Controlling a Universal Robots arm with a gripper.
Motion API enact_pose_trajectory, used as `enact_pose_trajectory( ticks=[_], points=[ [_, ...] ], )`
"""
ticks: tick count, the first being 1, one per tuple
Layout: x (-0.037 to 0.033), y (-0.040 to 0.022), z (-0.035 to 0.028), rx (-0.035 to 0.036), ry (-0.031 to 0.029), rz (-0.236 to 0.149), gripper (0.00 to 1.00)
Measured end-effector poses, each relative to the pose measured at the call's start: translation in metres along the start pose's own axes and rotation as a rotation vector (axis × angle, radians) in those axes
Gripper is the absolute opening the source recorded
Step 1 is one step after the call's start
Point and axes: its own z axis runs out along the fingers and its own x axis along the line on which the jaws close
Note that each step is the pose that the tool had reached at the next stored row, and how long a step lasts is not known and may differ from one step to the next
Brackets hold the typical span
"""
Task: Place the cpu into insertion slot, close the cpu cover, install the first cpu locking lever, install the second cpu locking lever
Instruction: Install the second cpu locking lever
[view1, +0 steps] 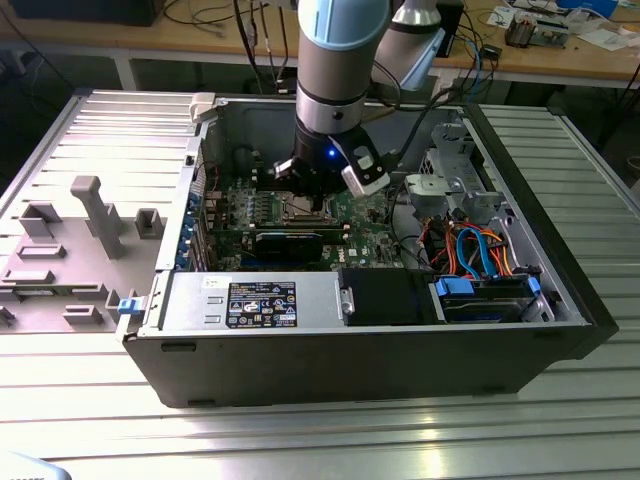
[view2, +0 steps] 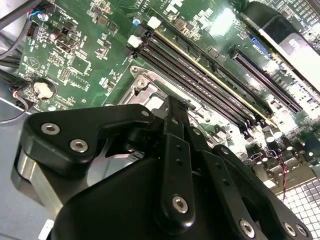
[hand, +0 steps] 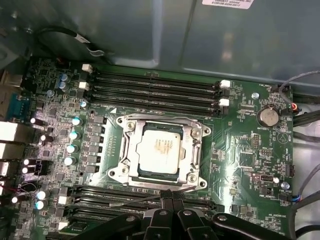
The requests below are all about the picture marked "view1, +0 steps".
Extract black upright device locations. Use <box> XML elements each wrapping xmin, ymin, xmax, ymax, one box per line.
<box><xmin>442</xmin><ymin>0</ymin><xmax>465</xmax><ymax>57</ymax></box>

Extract black equipment box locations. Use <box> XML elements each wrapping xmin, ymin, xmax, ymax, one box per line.
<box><xmin>9</xmin><ymin>0</ymin><xmax>162</xmax><ymax>29</ymax></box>

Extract grey parts rack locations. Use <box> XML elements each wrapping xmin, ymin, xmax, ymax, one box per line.
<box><xmin>0</xmin><ymin>174</ymin><xmax>169</xmax><ymax>336</ymax></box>

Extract metal drive cage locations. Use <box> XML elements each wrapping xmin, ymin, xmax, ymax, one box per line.
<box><xmin>422</xmin><ymin>122</ymin><xmax>506</xmax><ymax>224</ymax></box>

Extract orange wire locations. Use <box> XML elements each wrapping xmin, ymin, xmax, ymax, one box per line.
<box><xmin>482</xmin><ymin>228</ymin><xmax>521</xmax><ymax>277</ymax></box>

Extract red wire bundle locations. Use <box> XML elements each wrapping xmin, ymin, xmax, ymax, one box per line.
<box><xmin>422</xmin><ymin>219</ymin><xmax>454</xmax><ymax>266</ymax></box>

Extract metal socket cover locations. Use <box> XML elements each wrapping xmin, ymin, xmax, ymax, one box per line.
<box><xmin>281</xmin><ymin>193</ymin><xmax>334</xmax><ymax>221</ymax></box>

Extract black plastic shroud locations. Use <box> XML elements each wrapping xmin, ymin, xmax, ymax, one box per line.
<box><xmin>338</xmin><ymin>268</ymin><xmax>437</xmax><ymax>329</ymax></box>

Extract blue box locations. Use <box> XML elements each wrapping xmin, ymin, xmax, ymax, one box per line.
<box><xmin>557</xmin><ymin>0</ymin><xmax>619</xmax><ymax>14</ymax></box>

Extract CPU socket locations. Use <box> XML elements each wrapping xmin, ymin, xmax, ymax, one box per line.
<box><xmin>278</xmin><ymin>191</ymin><xmax>341</xmax><ymax>225</ymax></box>

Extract blue cable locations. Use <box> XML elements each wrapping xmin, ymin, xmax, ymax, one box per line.
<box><xmin>469</xmin><ymin>37</ymin><xmax>499</xmax><ymax>96</ymax></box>

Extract white papers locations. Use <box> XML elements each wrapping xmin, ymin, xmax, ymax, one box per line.
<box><xmin>574</xmin><ymin>27</ymin><xmax>640</xmax><ymax>51</ymax></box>

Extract white rounded device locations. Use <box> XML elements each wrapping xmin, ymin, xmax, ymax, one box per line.
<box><xmin>0</xmin><ymin>451</ymin><xmax>71</xmax><ymax>480</ymax></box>

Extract silver power supply unit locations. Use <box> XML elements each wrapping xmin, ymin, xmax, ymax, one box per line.
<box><xmin>158</xmin><ymin>272</ymin><xmax>346</xmax><ymax>335</ymax></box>

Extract green motherboard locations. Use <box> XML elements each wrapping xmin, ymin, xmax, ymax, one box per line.
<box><xmin>198</xmin><ymin>172</ymin><xmax>401</xmax><ymax>274</ymax></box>

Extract black PC case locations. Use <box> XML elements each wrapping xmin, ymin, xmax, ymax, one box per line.
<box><xmin>115</xmin><ymin>91</ymin><xmax>620</xmax><ymax>410</ymax></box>

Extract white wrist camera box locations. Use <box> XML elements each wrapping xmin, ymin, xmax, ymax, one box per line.
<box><xmin>340</xmin><ymin>144</ymin><xmax>392</xmax><ymax>198</ymax></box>

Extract blue wire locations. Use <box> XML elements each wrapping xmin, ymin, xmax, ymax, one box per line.
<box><xmin>455</xmin><ymin>225</ymin><xmax>501</xmax><ymax>281</ymax></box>

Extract grey hanging cable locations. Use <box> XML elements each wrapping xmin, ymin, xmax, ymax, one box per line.
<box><xmin>247</xmin><ymin>0</ymin><xmax>290</xmax><ymax>96</ymax></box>

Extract small electronics assembly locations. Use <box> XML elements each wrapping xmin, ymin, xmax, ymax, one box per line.
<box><xmin>503</xmin><ymin>12</ymin><xmax>570</xmax><ymax>51</ymax></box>

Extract wooden desk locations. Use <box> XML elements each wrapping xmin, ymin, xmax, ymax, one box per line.
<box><xmin>0</xmin><ymin>0</ymin><xmax>640</xmax><ymax>89</ymax></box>

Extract hard disk in blue carrier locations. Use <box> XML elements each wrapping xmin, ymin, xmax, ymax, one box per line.
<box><xmin>433</xmin><ymin>275</ymin><xmax>542</xmax><ymax>325</ymax></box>

